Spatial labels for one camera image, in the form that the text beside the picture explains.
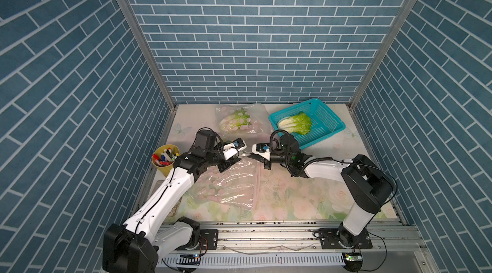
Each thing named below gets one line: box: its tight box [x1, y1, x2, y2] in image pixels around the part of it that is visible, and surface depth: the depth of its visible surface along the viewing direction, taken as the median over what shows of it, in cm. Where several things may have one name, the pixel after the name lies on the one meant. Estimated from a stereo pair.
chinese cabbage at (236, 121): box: [219, 107, 252, 133], surface depth 106 cm
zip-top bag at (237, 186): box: [188, 159, 261, 211], surface depth 88 cm
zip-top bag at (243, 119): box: [215, 103, 272, 136], surface depth 107 cm
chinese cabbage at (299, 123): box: [277, 111, 312, 136], surface depth 104 cm
